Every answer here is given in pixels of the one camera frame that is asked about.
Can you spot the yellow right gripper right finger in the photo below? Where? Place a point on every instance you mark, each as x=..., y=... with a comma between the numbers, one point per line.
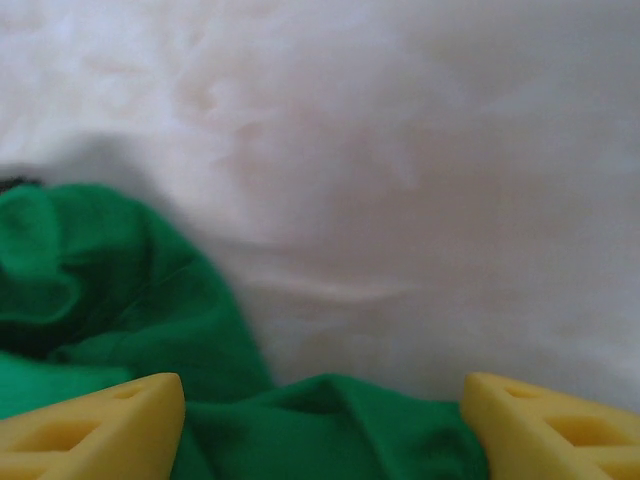
x=500, y=400

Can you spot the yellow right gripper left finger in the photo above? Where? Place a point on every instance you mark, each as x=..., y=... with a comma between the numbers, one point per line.
x=150, y=400

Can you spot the green t-shirt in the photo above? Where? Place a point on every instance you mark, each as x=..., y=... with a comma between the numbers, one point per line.
x=125, y=280

